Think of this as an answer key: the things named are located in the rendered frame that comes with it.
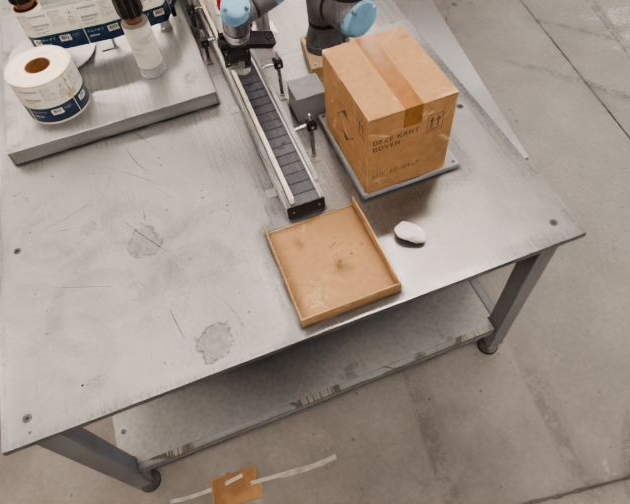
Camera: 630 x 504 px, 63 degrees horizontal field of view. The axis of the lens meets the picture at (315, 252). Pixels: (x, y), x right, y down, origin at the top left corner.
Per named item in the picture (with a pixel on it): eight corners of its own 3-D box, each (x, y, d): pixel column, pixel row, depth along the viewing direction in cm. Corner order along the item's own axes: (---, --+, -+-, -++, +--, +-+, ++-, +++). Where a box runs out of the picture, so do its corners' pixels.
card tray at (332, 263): (265, 234, 141) (263, 226, 137) (353, 204, 144) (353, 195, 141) (302, 327, 125) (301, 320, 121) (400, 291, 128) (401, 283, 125)
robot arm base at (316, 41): (302, 36, 181) (298, 9, 173) (344, 27, 181) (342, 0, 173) (310, 60, 172) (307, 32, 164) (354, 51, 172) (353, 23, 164)
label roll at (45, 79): (103, 92, 171) (83, 54, 159) (60, 131, 162) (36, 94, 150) (60, 76, 177) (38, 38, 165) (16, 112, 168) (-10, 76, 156)
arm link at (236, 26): (258, 5, 130) (231, 23, 129) (258, 28, 141) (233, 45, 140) (239, -19, 130) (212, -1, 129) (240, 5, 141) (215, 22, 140)
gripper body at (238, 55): (218, 47, 156) (214, 26, 144) (245, 39, 157) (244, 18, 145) (226, 70, 156) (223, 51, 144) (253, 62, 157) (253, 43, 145)
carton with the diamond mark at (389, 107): (326, 125, 159) (321, 49, 136) (396, 102, 162) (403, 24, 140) (366, 194, 143) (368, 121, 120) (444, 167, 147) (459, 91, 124)
